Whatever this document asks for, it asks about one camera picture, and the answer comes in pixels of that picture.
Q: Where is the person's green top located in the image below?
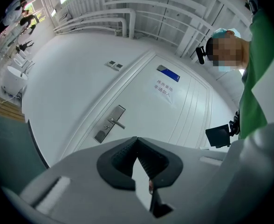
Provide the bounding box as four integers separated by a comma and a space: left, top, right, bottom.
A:
238, 7, 274, 140

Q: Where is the black chest device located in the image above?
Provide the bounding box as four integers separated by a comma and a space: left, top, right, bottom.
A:
205, 124, 232, 149

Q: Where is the black head camera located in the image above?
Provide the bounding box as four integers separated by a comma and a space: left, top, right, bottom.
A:
195, 46, 209, 65

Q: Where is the blue face mask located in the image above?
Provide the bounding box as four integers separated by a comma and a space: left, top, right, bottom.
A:
218, 63, 241, 73

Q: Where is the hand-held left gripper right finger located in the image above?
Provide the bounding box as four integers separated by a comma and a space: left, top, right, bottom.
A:
137, 137, 231, 224

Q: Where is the silver door lock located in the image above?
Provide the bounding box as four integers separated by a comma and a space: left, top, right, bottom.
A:
94, 105, 126, 144

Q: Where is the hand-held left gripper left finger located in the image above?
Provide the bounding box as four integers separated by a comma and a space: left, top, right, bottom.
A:
0, 136, 151, 224

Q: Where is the blue door sign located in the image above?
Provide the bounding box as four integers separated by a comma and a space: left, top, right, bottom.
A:
156, 64, 181, 83

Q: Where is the white round bathtub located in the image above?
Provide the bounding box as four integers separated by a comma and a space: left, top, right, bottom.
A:
2, 65, 28, 94

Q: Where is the white power cable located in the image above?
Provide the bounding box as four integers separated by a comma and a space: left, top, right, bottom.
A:
0, 94, 21, 105

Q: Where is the person's head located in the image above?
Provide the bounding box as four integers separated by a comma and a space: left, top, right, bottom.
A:
206, 31, 251, 72

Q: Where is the black stand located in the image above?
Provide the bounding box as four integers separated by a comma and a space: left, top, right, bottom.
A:
15, 40, 35, 53

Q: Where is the wooden platform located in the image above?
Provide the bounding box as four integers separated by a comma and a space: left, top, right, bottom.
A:
0, 89, 26, 123

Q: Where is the blue hair cap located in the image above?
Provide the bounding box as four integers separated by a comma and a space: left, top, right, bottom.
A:
212, 27, 242, 41

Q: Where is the black chest mount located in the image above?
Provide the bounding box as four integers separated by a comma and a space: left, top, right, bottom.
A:
229, 111, 241, 136

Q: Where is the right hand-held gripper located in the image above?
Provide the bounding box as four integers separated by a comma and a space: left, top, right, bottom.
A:
245, 0, 260, 16

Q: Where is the white paper notice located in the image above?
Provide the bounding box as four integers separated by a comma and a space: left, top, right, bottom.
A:
151, 77, 178, 106

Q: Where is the white ventilation duct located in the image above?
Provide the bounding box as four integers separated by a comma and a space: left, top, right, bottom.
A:
80, 7, 137, 40
53, 17, 128, 38

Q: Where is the white air conditioner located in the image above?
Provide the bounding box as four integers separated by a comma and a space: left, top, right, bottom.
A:
58, 12, 73, 22

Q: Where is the white door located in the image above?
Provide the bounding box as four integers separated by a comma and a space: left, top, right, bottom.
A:
76, 54, 213, 151

